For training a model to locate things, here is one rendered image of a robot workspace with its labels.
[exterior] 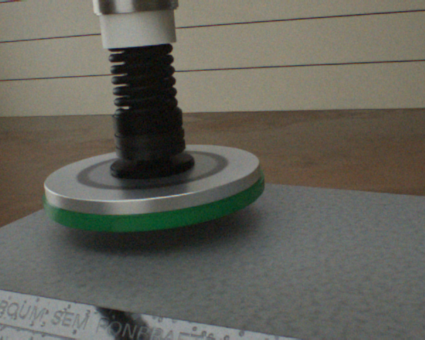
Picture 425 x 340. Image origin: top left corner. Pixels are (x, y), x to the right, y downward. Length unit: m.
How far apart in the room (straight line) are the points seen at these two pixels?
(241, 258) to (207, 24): 6.42
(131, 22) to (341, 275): 0.28
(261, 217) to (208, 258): 0.11
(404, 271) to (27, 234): 0.37
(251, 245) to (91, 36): 7.07
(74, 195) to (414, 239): 0.30
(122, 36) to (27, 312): 0.25
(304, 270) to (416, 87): 6.06
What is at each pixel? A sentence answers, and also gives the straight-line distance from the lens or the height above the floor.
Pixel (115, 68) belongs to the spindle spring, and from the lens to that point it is 0.56.
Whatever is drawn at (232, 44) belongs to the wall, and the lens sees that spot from 6.79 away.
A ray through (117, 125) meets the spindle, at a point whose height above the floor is 0.97.
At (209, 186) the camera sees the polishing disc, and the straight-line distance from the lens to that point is 0.51.
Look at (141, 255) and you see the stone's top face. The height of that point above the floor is 0.86.
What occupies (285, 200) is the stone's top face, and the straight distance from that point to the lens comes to 0.64.
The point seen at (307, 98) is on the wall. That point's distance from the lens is 6.63.
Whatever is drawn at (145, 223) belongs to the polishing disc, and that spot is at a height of 0.90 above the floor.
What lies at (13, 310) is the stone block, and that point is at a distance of 0.49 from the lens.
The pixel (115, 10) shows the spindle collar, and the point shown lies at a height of 1.07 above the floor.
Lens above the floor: 1.06
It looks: 15 degrees down
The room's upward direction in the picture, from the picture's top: 5 degrees counter-clockwise
